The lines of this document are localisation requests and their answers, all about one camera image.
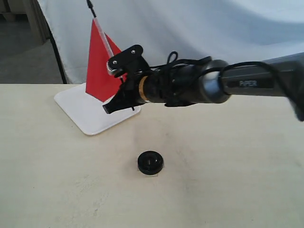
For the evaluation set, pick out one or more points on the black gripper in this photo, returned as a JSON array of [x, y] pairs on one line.
[[131, 62]]

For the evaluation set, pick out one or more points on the red flag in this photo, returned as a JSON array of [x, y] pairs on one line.
[[99, 82]]

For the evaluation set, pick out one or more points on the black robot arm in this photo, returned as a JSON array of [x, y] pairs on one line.
[[185, 82]]

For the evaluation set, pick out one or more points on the black round flag base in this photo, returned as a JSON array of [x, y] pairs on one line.
[[150, 162]]

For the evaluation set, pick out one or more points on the white plastic tray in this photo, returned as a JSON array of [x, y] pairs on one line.
[[87, 112]]

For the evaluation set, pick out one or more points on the black backdrop stand pole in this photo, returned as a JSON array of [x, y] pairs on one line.
[[57, 56]]

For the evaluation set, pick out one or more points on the wooden furniture in background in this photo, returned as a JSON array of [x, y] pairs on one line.
[[10, 9]]

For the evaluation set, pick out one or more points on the white backdrop cloth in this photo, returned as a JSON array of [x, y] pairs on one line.
[[232, 30]]

